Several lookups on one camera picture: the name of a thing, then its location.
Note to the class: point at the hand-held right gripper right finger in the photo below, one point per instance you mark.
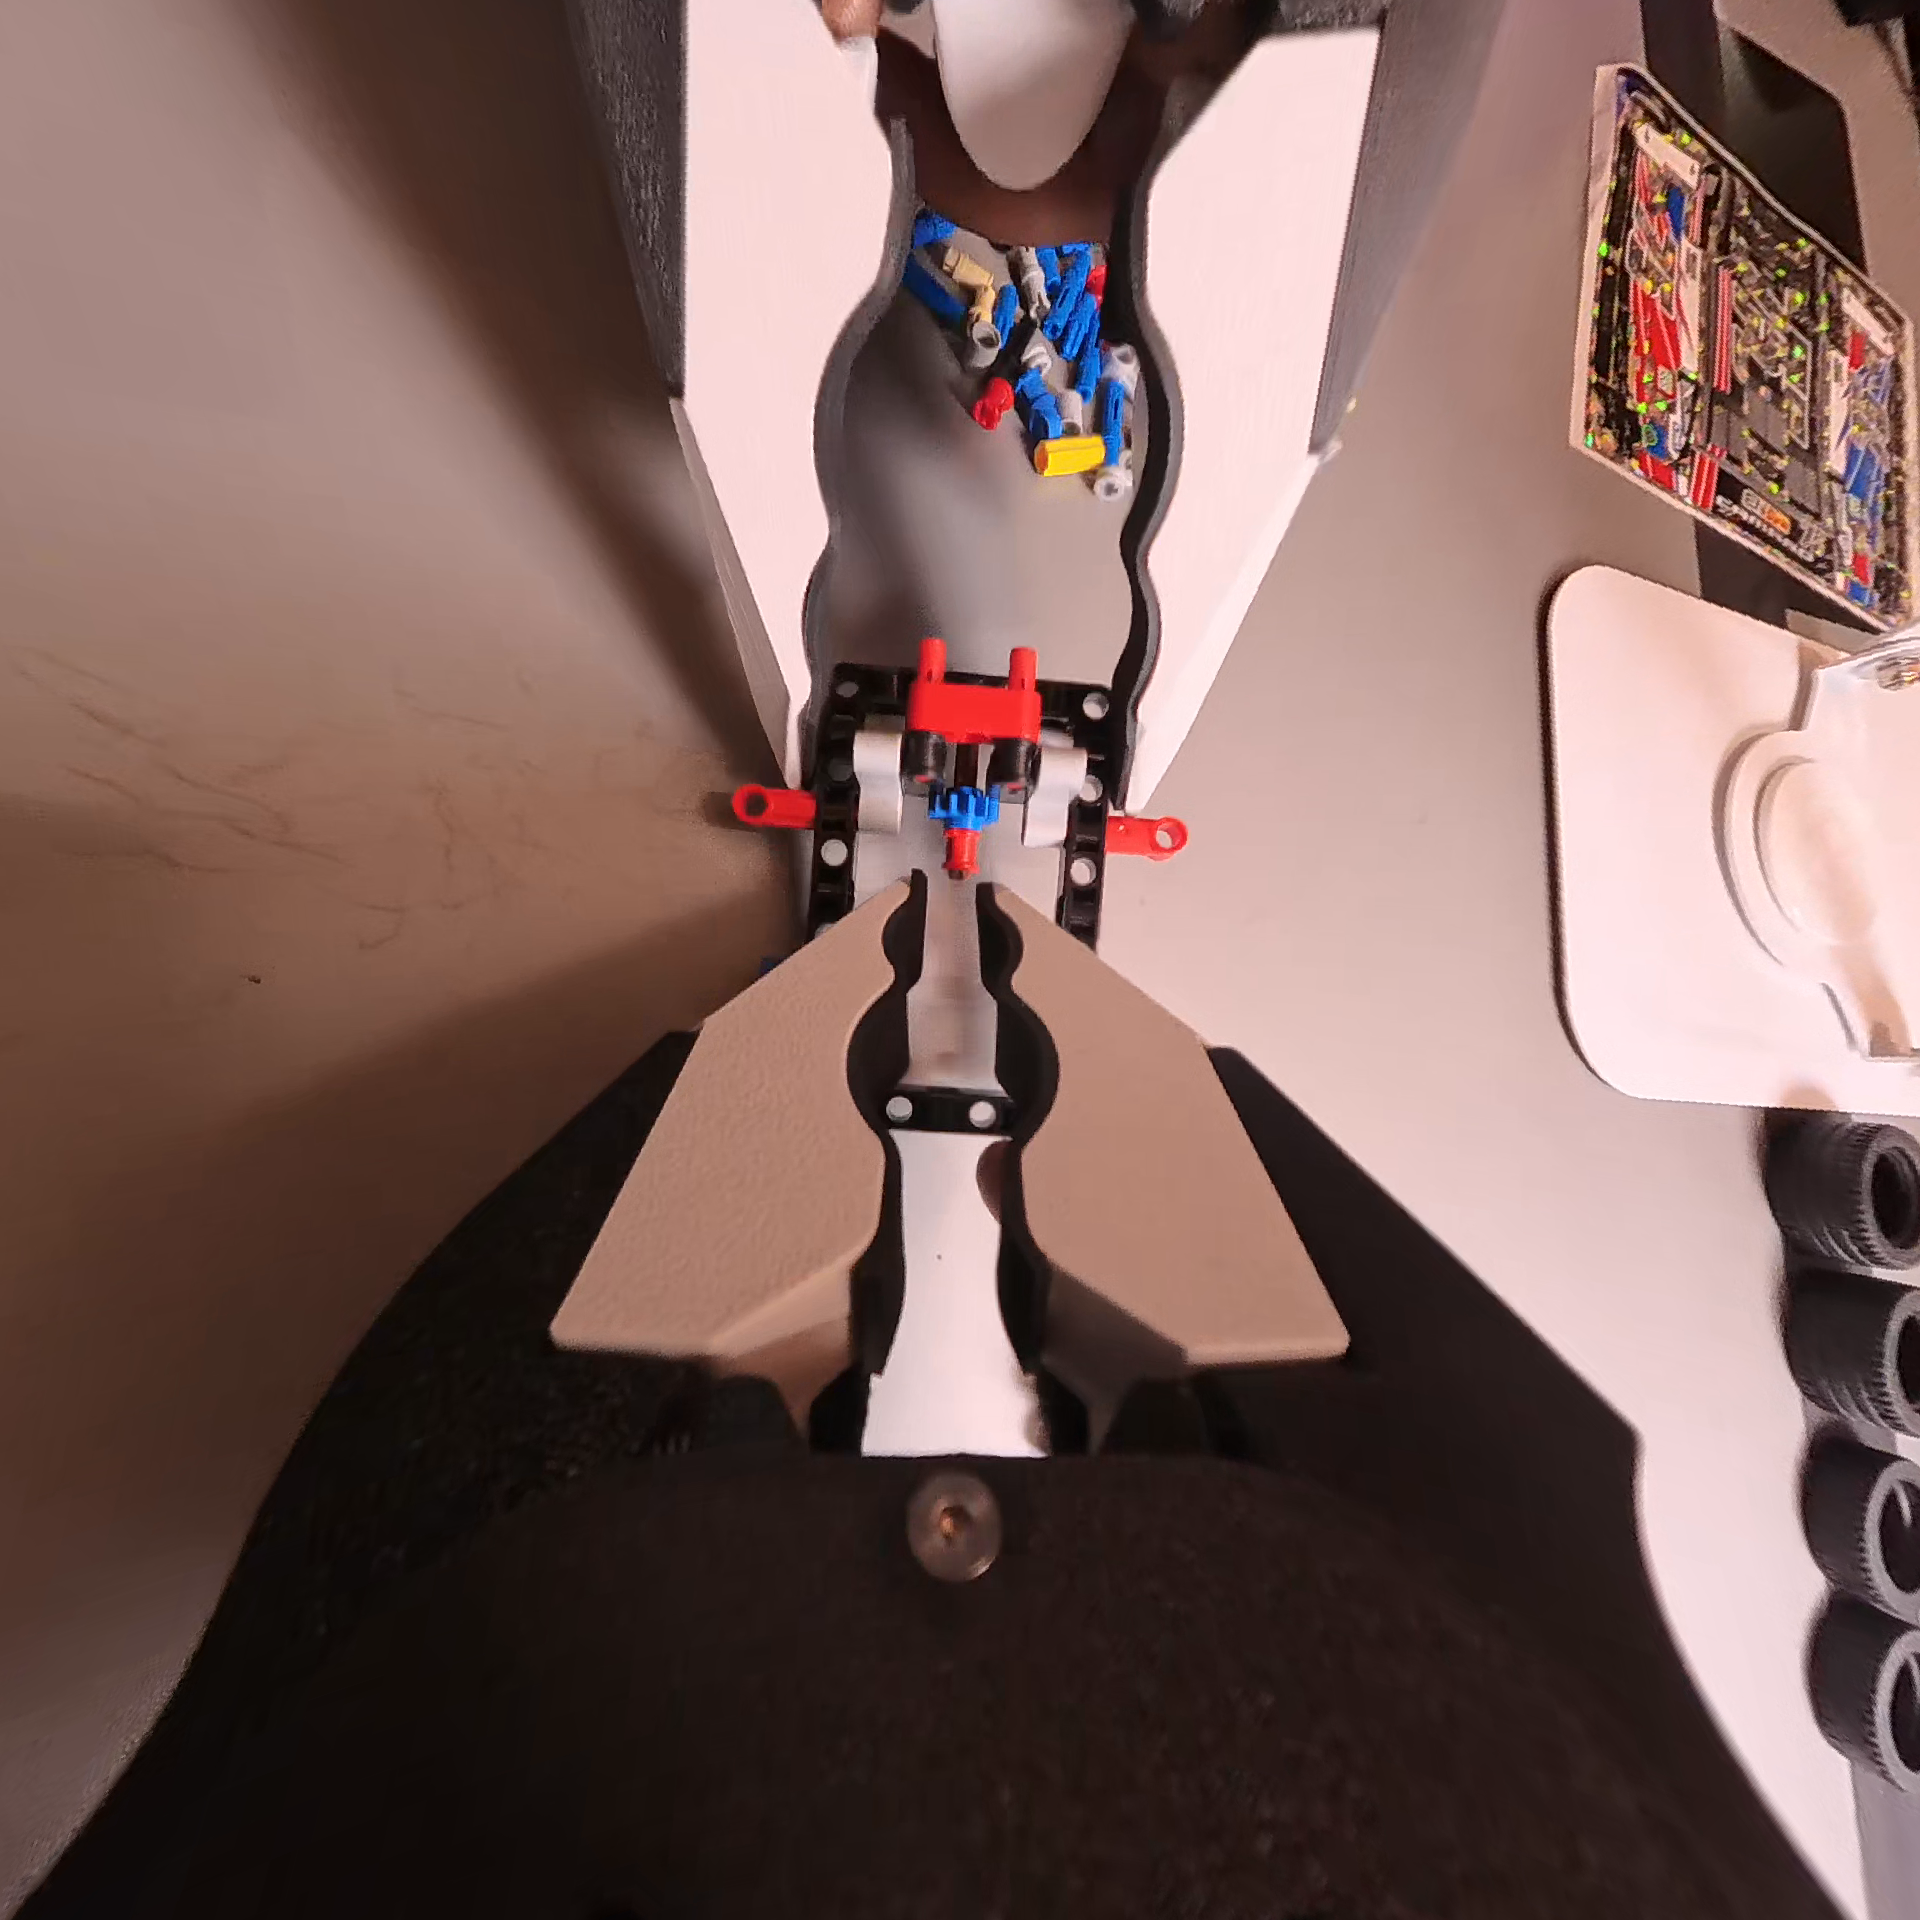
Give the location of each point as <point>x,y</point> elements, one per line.
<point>1156,1201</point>

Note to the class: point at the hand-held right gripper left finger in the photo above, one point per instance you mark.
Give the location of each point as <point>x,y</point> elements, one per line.
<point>735,1184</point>

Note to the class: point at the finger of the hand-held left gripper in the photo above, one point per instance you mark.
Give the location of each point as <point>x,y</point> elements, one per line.
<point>751,224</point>
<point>1261,271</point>

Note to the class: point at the black lego frame assembly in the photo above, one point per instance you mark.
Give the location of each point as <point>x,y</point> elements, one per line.
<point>961,705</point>

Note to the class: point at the white book stand base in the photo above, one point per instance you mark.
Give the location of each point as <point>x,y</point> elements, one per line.
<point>1636,840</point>

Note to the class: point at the pile of small lego pieces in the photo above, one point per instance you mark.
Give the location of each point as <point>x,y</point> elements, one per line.
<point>1074,316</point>

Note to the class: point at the lego sticker sheet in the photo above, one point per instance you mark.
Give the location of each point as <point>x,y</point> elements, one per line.
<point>1724,345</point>

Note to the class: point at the person's left hand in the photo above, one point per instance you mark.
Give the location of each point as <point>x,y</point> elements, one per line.
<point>961,211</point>

